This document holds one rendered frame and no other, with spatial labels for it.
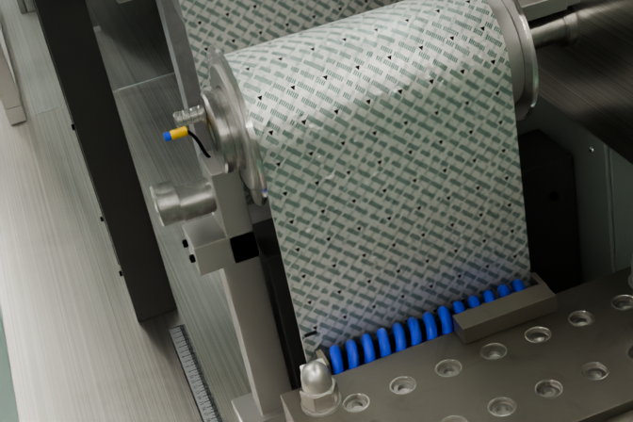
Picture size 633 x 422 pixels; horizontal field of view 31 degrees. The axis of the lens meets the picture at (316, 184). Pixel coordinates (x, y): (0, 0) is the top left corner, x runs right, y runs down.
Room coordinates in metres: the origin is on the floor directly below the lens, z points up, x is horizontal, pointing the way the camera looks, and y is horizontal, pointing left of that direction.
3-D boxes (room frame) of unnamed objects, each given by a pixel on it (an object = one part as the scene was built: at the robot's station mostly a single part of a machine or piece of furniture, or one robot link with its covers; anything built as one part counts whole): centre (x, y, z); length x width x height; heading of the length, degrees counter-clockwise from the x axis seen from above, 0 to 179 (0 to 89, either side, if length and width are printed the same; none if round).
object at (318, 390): (0.77, 0.03, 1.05); 0.04 x 0.04 x 0.04
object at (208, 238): (0.92, 0.10, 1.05); 0.06 x 0.05 x 0.31; 103
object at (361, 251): (0.86, -0.07, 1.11); 0.23 x 0.01 x 0.18; 103
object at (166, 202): (0.91, 0.14, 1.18); 0.04 x 0.02 x 0.04; 13
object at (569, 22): (0.96, -0.23, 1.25); 0.07 x 0.04 x 0.04; 103
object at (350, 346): (0.84, -0.08, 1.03); 0.21 x 0.04 x 0.03; 103
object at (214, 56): (0.90, 0.06, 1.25); 0.15 x 0.01 x 0.15; 13
